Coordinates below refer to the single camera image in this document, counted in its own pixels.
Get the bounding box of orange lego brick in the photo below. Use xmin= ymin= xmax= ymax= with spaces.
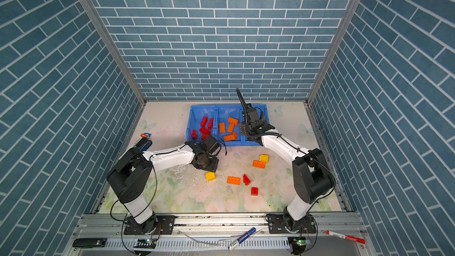
xmin=252 ymin=160 xmax=266 ymax=169
xmin=223 ymin=133 xmax=238 ymax=142
xmin=219 ymin=123 xmax=226 ymax=133
xmin=228 ymin=117 xmax=239 ymax=126

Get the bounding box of red lego brick large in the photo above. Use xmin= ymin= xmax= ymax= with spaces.
xmin=207 ymin=119 xmax=214 ymax=130

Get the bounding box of blue three-compartment bin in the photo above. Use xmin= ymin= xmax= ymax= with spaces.
xmin=186 ymin=104 xmax=269 ymax=148

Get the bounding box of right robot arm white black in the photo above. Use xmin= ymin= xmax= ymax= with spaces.
xmin=236 ymin=88 xmax=336 ymax=232

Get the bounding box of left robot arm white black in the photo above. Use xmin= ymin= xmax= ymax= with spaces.
xmin=106 ymin=135 xmax=226 ymax=235

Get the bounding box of orange lego brick extra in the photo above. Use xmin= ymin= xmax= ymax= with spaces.
xmin=227 ymin=123 xmax=235 ymax=133

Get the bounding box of yellow lego brick lower left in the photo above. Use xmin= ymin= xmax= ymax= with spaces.
xmin=205 ymin=172 xmax=216 ymax=182

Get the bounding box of yellow lego brick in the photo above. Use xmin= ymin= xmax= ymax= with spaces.
xmin=259 ymin=154 xmax=269 ymax=164
xmin=205 ymin=172 xmax=216 ymax=182

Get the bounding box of orange lego brick bottom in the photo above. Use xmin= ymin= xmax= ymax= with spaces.
xmin=219 ymin=123 xmax=226 ymax=133

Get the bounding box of red lego brick long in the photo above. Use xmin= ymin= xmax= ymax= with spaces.
xmin=200 ymin=117 xmax=208 ymax=128

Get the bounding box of yellow lego brick right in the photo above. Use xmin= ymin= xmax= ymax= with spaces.
xmin=259 ymin=154 xmax=269 ymax=164

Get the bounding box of red lego brick tilted small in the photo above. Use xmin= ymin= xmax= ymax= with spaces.
xmin=243 ymin=174 xmax=251 ymax=186

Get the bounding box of blue stapler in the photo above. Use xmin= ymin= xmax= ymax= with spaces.
xmin=133 ymin=133 xmax=152 ymax=151

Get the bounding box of red lego brick small lone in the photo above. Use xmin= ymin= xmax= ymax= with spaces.
xmin=251 ymin=187 xmax=258 ymax=196

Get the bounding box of blue white marker pen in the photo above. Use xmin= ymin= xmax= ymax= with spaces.
xmin=228 ymin=228 xmax=257 ymax=251

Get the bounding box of red white marker pen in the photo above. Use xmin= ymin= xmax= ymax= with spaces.
xmin=326 ymin=231 xmax=366 ymax=244

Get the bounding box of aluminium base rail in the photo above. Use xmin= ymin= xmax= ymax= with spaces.
xmin=64 ymin=212 xmax=375 ymax=256

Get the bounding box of black flat device on rail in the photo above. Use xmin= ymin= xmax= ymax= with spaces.
xmin=72 ymin=238 xmax=107 ymax=248

